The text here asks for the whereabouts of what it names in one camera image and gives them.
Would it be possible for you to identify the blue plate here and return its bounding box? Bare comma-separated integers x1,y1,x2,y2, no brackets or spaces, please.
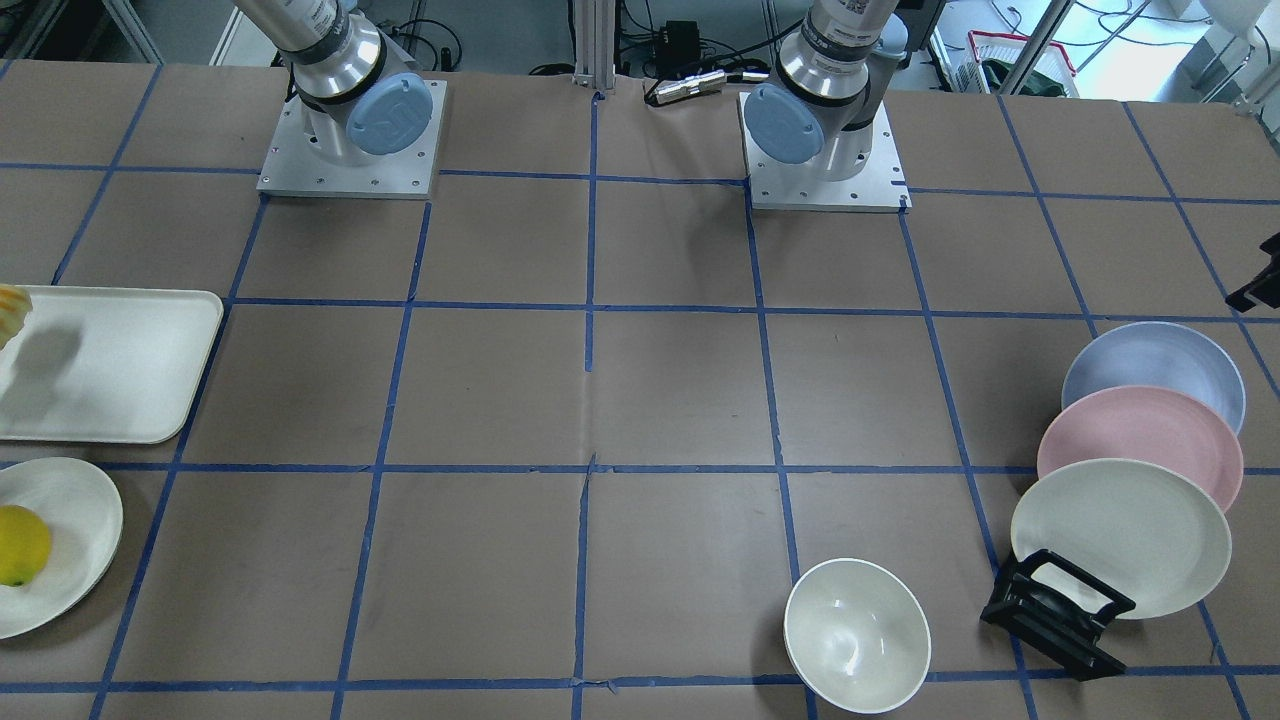
1060,322,1247,434

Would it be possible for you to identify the yellow croissant bread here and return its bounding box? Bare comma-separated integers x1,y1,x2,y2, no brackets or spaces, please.
0,283,33,348

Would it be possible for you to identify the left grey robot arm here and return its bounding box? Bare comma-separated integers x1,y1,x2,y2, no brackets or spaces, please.
742,1,909,181

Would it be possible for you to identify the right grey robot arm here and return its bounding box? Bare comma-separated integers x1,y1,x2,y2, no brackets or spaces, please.
236,1,435,158

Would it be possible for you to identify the pink plate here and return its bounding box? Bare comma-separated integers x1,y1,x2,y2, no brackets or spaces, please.
1036,386,1244,511

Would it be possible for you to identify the black plate rack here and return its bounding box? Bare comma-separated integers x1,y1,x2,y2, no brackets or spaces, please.
980,550,1137,682

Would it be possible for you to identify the cream plate in rack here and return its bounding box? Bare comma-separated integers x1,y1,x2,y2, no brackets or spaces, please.
1010,457,1233,620

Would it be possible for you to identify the cream plate with lemon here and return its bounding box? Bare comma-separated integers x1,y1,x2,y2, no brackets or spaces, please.
1,457,124,639

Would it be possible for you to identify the white bowl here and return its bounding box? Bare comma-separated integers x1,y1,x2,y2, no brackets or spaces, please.
783,559,933,714

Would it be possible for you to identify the cream rectangular tray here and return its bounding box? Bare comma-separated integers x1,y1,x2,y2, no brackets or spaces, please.
1,284,224,445

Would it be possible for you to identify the yellow lemon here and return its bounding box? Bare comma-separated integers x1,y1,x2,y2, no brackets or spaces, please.
1,505,52,588

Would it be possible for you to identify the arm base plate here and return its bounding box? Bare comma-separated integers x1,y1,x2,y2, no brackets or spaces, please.
739,92,913,213
256,79,449,200

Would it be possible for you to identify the aluminium frame post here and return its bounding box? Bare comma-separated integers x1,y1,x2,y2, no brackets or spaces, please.
570,0,620,95

